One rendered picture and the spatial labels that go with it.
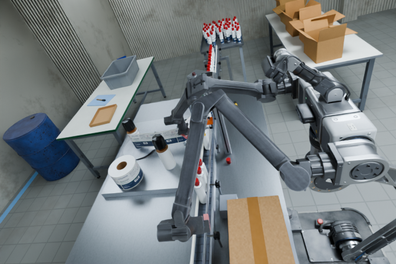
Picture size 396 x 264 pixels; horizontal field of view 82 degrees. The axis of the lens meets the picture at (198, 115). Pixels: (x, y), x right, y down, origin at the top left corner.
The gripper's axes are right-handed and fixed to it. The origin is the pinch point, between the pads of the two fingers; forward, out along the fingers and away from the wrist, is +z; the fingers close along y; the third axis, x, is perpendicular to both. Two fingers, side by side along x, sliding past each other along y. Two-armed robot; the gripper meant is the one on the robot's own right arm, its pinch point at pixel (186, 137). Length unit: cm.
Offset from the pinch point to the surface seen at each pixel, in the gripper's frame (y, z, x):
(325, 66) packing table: -115, 32, 133
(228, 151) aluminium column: -2.3, 21.2, 26.0
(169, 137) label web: -12.4, 8.9, -17.8
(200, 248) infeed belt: 65, 18, 9
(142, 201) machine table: 32, 24, -35
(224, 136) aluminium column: -2.5, 6.0, 26.0
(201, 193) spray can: 39.5, 8.3, 10.9
